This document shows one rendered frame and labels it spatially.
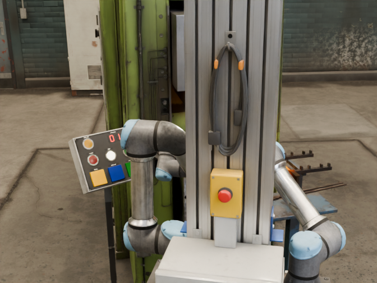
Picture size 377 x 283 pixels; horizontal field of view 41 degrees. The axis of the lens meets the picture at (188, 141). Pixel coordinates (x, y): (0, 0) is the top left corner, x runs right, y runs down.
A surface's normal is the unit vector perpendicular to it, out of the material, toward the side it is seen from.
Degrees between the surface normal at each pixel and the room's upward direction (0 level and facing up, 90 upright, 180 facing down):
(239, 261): 0
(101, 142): 60
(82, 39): 90
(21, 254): 0
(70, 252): 0
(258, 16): 90
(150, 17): 90
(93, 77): 90
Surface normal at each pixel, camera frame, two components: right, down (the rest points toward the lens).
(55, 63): 0.05, 0.29
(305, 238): -0.11, -0.91
